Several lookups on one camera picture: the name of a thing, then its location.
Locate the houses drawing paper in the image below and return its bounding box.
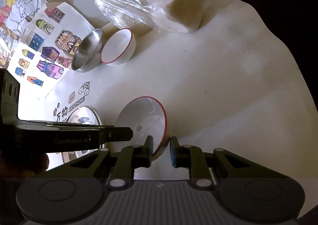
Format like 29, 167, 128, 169
9, 2, 93, 98

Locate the deep steel bowl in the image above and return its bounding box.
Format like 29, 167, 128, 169
71, 29, 102, 73

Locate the coloured cartoon poster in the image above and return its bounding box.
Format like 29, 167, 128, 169
1, 0, 47, 69

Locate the clear plastic bag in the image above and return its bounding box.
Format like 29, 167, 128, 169
95, 0, 174, 32

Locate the white bowl red rim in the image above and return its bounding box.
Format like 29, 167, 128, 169
100, 28, 136, 66
113, 96, 169, 160

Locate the large steel plate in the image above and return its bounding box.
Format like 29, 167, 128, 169
61, 106, 102, 164

